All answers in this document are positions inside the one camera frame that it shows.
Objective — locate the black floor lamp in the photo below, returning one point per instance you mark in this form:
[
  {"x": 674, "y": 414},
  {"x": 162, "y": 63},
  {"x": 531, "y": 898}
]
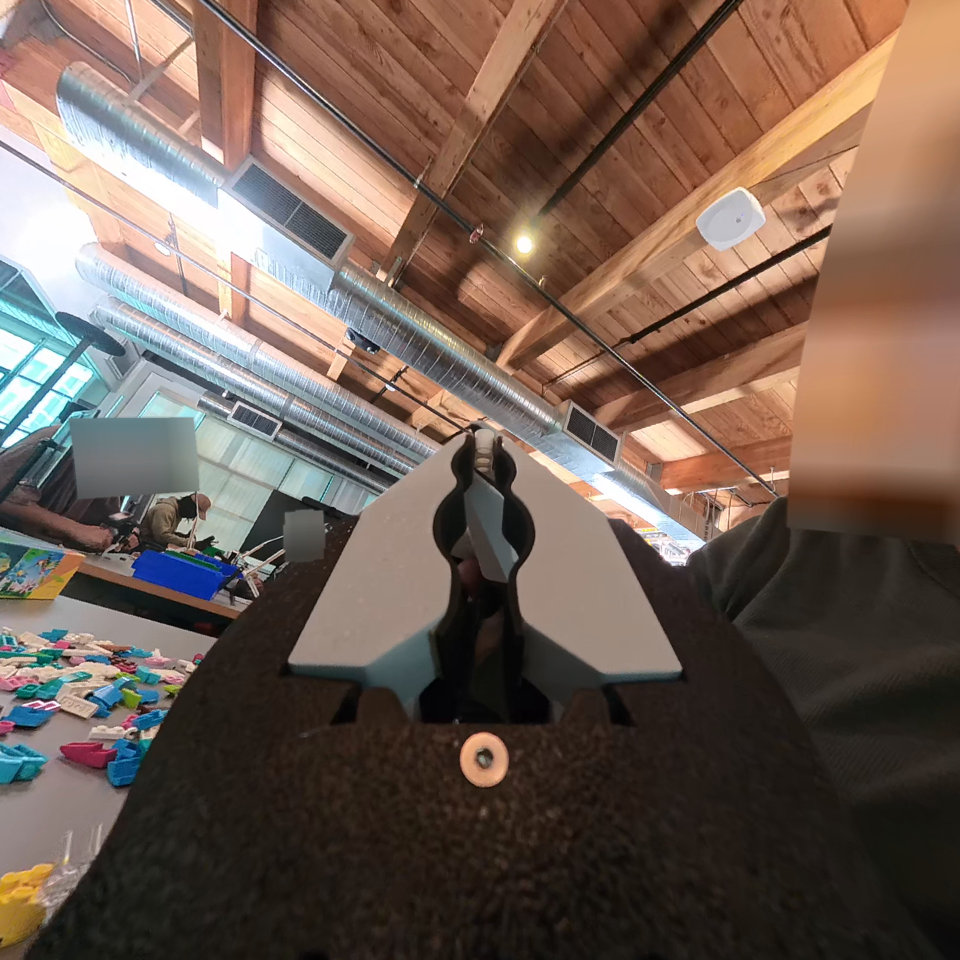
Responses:
[{"x": 90, "y": 334}]

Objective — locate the blue plastic bin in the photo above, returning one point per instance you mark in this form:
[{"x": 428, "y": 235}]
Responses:
[{"x": 180, "y": 570}]

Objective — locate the white ceiling access point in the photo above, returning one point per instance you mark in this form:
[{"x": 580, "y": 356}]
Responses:
[{"x": 731, "y": 217}]

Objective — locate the toy brick set box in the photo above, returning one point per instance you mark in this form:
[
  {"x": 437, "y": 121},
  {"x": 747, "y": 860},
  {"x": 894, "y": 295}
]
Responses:
[{"x": 37, "y": 570}]

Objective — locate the wide silver air duct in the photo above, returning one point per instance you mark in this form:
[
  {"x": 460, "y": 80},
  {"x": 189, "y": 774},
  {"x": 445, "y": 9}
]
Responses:
[{"x": 420, "y": 337}]

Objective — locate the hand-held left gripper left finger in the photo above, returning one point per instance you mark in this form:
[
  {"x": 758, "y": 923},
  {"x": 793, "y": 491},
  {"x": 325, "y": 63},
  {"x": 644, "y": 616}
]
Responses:
[{"x": 375, "y": 585}]

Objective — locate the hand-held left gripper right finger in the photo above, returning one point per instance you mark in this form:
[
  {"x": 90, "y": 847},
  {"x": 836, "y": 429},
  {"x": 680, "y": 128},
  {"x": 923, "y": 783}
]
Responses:
[{"x": 592, "y": 592}]

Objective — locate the long silver air duct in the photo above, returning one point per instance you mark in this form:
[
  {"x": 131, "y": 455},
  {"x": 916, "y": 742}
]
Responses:
[
  {"x": 172, "y": 358},
  {"x": 247, "y": 349}
]

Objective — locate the pile of colourful toy bricks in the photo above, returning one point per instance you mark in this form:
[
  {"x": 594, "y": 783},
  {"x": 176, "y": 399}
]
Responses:
[{"x": 90, "y": 690}]

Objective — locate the round ceiling light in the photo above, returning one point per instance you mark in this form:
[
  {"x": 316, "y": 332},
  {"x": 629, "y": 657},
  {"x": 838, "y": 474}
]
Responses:
[{"x": 523, "y": 244}]

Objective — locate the light wooden desk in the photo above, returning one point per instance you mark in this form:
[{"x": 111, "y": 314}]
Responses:
[{"x": 150, "y": 594}]

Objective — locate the small beige toy brick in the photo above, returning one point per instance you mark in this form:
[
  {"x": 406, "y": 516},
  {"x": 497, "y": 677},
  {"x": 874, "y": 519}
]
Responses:
[{"x": 484, "y": 446}]

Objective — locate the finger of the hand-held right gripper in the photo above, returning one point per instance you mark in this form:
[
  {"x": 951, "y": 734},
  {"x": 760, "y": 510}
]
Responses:
[{"x": 491, "y": 532}]

